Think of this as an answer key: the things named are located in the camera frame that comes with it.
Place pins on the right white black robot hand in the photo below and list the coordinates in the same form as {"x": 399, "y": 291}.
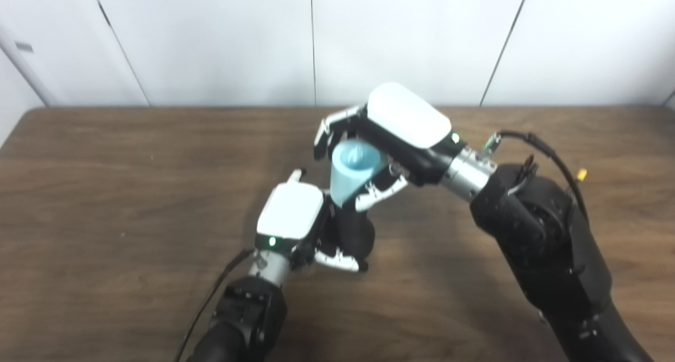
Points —
{"x": 406, "y": 116}

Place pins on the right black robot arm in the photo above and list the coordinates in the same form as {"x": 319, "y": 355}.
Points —
{"x": 543, "y": 246}

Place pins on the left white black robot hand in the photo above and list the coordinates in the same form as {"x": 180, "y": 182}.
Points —
{"x": 287, "y": 211}

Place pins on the light blue cylinder cup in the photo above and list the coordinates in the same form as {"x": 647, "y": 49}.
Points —
{"x": 345, "y": 185}

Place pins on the black flared nozzle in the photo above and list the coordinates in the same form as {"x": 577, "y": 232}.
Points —
{"x": 353, "y": 232}

